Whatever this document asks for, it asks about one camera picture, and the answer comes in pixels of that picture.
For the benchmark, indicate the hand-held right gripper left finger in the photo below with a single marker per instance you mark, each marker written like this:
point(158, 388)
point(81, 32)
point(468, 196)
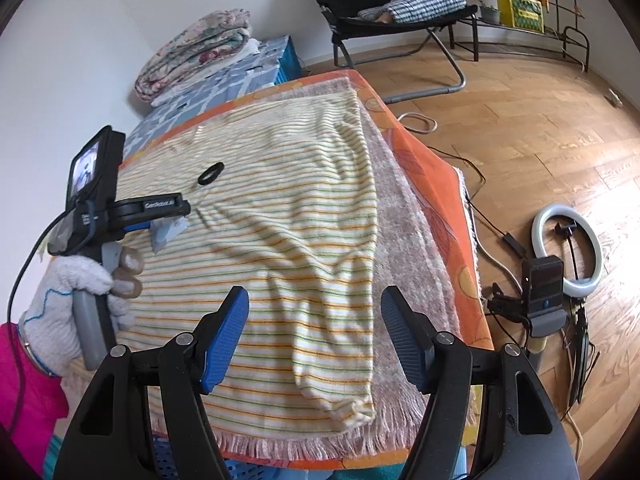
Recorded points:
point(227, 340)

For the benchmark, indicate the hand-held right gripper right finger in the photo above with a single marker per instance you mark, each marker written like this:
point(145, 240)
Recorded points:
point(405, 345)

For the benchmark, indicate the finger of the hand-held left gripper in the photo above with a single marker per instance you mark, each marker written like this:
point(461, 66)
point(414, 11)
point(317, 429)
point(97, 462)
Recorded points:
point(160, 207)

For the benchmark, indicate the pale blue paper scrap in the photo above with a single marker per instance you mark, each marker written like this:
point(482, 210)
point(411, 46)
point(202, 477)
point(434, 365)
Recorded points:
point(167, 235)

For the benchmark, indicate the person's left forearm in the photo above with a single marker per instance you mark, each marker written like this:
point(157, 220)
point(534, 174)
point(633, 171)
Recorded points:
point(30, 395)

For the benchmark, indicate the person's left hand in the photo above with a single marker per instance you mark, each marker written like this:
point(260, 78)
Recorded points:
point(55, 305)

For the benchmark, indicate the black clamp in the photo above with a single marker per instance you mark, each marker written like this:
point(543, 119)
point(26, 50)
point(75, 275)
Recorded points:
point(505, 305)

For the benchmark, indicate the yellow green striped towel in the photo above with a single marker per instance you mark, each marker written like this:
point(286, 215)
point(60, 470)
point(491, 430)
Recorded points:
point(275, 210)

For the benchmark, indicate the blue plaid sheet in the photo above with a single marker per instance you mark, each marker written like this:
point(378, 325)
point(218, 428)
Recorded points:
point(210, 95)

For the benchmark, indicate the pink plaid fringed blanket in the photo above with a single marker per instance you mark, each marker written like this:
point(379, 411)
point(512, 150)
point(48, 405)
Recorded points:
point(410, 220)

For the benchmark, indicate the blue plastic crate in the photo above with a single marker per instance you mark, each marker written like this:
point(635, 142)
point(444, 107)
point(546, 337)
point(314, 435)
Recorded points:
point(289, 62)
point(160, 457)

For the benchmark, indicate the folded floral quilt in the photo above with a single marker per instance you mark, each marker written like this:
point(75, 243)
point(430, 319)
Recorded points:
point(195, 45)

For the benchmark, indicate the orange floral sheet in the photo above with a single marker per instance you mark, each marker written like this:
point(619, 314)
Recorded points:
point(435, 180)

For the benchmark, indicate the checked cushion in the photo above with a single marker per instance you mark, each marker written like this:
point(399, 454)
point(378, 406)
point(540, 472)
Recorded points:
point(425, 2)

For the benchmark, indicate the yellow plastic crate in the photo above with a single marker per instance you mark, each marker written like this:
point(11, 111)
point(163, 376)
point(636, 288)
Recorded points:
point(520, 10)

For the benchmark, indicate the black metal drying rack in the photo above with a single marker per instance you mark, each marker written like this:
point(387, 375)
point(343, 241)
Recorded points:
point(570, 30)

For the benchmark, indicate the black camera on grey mount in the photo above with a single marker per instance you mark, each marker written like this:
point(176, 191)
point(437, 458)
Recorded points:
point(542, 280)

